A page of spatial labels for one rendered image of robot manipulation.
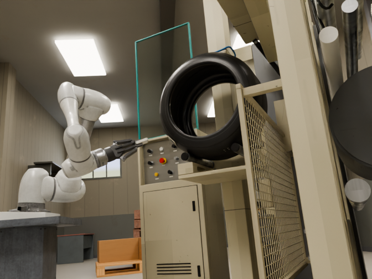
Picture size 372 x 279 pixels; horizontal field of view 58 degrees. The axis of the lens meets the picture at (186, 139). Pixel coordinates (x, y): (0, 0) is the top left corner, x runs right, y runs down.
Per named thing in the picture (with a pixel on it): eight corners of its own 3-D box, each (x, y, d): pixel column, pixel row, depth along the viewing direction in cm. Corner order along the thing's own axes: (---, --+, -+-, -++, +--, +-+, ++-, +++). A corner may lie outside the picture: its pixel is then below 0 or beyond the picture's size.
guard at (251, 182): (304, 265, 176) (284, 138, 195) (308, 265, 176) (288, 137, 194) (262, 303, 98) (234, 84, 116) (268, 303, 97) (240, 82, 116)
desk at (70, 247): (94, 258, 886) (94, 233, 903) (84, 262, 771) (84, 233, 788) (70, 260, 881) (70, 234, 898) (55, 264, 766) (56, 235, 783)
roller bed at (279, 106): (287, 157, 201) (280, 110, 209) (313, 153, 195) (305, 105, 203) (281, 151, 184) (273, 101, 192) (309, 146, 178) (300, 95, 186)
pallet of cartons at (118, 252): (172, 263, 573) (171, 234, 585) (189, 267, 491) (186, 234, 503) (93, 272, 532) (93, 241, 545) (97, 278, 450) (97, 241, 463)
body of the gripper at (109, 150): (102, 153, 173) (118, 147, 177) (108, 166, 169) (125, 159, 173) (101, 145, 167) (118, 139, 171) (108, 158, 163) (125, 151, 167)
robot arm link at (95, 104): (44, 194, 222) (76, 196, 236) (50, 206, 210) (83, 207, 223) (77, 83, 208) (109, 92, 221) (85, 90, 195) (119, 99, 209)
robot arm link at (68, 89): (63, 92, 187) (86, 98, 195) (59, 74, 198) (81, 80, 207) (55, 110, 193) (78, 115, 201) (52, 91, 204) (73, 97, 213)
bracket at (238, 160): (203, 175, 210) (202, 159, 213) (266, 165, 194) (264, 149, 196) (201, 174, 207) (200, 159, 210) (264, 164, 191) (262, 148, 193)
